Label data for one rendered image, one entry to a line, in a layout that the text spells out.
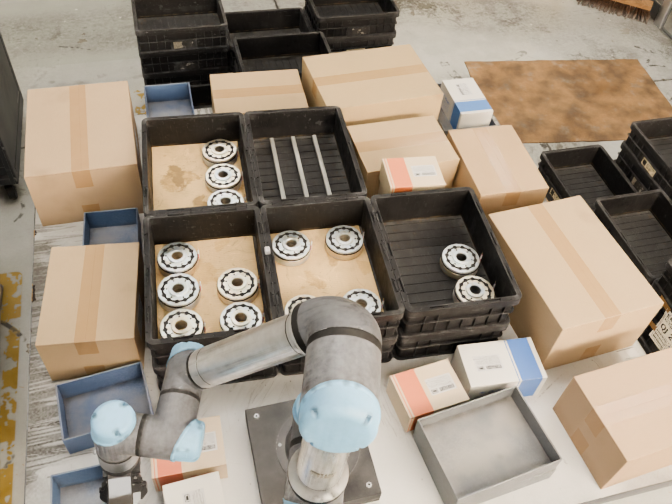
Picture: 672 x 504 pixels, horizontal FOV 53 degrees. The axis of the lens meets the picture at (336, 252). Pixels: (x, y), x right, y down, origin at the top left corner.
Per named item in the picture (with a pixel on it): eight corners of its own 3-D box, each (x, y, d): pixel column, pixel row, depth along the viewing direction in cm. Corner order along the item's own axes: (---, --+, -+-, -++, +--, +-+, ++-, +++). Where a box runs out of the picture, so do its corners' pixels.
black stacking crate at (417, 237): (510, 326, 173) (523, 300, 164) (400, 340, 168) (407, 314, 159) (462, 215, 198) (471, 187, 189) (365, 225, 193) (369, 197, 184)
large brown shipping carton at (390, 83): (401, 90, 255) (410, 43, 240) (432, 140, 237) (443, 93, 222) (300, 104, 245) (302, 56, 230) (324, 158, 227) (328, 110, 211)
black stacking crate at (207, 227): (279, 356, 162) (279, 330, 154) (153, 373, 157) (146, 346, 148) (259, 235, 187) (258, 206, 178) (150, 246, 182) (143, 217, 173)
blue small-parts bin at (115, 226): (142, 275, 189) (138, 259, 184) (86, 281, 186) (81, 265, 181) (141, 223, 201) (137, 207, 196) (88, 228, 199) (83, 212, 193)
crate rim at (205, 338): (280, 335, 155) (280, 329, 153) (146, 351, 149) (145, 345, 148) (259, 211, 180) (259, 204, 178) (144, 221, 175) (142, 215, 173)
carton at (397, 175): (430, 174, 203) (435, 155, 197) (440, 202, 195) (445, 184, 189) (378, 177, 200) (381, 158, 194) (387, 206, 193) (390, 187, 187)
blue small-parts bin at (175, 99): (197, 136, 219) (195, 119, 213) (150, 141, 215) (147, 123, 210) (191, 99, 231) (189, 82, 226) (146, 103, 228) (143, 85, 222)
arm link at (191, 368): (355, 258, 104) (155, 341, 130) (351, 318, 97) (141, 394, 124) (397, 293, 111) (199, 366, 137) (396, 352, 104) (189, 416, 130)
